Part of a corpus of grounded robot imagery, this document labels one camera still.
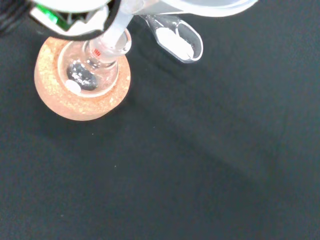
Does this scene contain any glass weighing funnel with powder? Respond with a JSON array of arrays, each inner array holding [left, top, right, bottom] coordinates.
[[139, 14, 204, 64]]

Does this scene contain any black bench cloth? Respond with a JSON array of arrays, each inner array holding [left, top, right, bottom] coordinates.
[[0, 0, 320, 240]]

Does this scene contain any glass round-bottom flask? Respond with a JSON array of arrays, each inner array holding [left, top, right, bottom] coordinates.
[[57, 28, 133, 99]]

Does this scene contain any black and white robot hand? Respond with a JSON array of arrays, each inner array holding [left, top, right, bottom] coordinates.
[[0, 0, 123, 42]]

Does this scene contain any cork ring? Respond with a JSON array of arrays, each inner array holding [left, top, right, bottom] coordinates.
[[33, 36, 132, 122]]

